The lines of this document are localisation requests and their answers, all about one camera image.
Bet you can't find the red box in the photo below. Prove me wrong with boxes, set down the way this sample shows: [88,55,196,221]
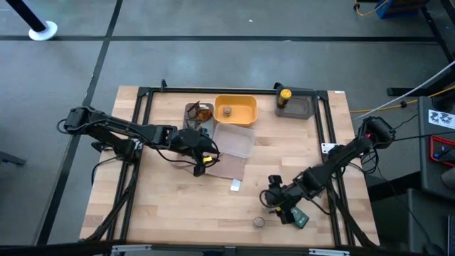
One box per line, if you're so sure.
[429,134,455,168]

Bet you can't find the translucent plastic bin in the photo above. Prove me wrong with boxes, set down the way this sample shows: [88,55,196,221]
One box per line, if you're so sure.
[212,122,257,159]

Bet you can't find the orange and black spice packet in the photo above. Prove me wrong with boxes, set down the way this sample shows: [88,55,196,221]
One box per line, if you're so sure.
[197,108,213,123]

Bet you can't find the yellow plastic bin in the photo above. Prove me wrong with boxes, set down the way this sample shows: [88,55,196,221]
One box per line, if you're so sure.
[213,94,259,127]

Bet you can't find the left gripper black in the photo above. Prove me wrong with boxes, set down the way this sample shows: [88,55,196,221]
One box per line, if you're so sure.
[176,127,220,178]

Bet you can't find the black desk frame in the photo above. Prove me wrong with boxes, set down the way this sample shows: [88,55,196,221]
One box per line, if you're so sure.
[387,0,455,97]

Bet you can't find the black side cabinet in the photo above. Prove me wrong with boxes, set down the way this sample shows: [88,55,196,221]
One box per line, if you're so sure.
[417,95,455,200]

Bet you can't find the white plastic bin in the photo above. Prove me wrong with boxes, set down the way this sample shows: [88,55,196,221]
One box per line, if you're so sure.
[183,102,215,138]

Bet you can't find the white marker tag sheet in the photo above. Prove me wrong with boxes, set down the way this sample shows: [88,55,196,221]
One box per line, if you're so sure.
[428,109,455,129]

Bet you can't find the blue box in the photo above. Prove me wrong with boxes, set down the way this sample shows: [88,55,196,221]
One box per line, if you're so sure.
[375,0,427,19]

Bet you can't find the black pole white round base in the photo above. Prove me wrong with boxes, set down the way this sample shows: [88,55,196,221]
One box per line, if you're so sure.
[5,0,58,42]

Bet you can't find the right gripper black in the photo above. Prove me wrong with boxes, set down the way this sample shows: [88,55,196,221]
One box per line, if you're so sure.
[264,174,296,225]

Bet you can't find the green spice tin white label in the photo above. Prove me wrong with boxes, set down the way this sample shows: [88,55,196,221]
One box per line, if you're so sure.
[289,206,310,230]

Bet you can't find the beige cloth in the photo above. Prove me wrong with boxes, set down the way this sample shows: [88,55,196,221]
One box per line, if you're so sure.
[173,152,248,181]

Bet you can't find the black aluminium rig frame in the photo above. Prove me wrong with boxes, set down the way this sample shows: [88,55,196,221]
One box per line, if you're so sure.
[80,78,381,256]

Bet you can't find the spice jar with yellow lid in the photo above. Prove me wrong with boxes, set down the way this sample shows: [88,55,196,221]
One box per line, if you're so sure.
[276,88,293,110]

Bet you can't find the white cable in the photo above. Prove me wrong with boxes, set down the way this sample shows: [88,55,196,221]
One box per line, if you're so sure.
[351,60,455,121]

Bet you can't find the dark grey plastic bin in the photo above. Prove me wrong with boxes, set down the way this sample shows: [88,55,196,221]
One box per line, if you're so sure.
[274,85,317,120]

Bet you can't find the dark furniture foot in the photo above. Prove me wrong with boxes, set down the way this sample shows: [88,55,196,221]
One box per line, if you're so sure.
[0,151,26,166]

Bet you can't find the yellow cable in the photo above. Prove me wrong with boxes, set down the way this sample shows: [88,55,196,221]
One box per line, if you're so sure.
[350,85,455,114]
[353,0,388,17]

